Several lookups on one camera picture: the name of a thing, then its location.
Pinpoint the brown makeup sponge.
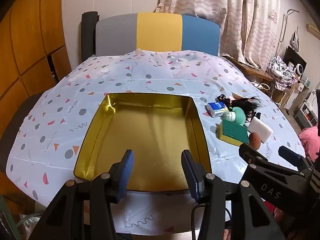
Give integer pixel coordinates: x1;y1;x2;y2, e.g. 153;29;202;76
248;132;262;151

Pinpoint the white patterned tablecloth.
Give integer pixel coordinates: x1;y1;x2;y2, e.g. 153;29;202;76
7;49;307;235

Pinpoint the blue tissue pack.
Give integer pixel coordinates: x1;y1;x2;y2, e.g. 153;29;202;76
206;102;230;117

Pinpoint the pile of clothes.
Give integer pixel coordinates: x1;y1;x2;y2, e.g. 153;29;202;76
266;56;299;90

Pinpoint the wooden side table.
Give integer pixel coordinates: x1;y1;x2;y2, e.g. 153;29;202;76
222;55;274;82

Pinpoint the black braided beaded wig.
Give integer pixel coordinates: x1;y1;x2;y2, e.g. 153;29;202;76
217;94;262;123

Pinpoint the white storage shelf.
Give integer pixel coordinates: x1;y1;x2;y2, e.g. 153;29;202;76
299;97;319;128

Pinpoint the metal garment steamer stand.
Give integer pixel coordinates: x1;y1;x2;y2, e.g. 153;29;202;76
274;9;301;60

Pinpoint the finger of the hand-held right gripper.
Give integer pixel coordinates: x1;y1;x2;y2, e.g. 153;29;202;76
278;145;312;173
239;143;300;178

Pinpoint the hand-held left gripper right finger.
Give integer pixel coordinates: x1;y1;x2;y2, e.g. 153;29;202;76
181;149;287;240

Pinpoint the black rolled mat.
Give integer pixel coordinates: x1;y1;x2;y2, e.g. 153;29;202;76
81;11;100;63

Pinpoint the green dome silicone bottle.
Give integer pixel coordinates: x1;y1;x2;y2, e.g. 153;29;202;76
222;107;247;126

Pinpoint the pink fluffy cloth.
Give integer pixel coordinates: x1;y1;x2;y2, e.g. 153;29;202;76
299;126;320;160

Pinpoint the green yellow scrub sponge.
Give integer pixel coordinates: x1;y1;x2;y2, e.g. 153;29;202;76
217;119;250;146

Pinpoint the wooden cabinet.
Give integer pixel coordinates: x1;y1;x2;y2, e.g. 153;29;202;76
0;0;73;205

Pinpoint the grey yellow blue chair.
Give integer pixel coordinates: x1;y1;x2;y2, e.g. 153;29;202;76
95;12;220;57

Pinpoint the white foam sponge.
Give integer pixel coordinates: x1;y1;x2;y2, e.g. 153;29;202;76
247;117;273;143

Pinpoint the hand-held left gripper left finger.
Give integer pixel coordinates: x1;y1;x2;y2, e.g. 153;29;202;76
30;149;135;240

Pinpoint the green box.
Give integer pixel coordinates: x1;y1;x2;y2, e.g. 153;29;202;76
0;194;22;240

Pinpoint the gold metal tin tray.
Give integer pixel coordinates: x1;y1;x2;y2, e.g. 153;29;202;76
73;93;212;192

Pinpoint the black cable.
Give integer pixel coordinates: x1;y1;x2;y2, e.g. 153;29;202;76
191;204;208;240

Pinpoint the pink patterned curtain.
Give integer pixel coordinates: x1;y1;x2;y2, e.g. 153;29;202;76
156;0;288;69

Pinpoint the air conditioner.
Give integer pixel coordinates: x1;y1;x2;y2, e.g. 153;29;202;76
307;23;320;39

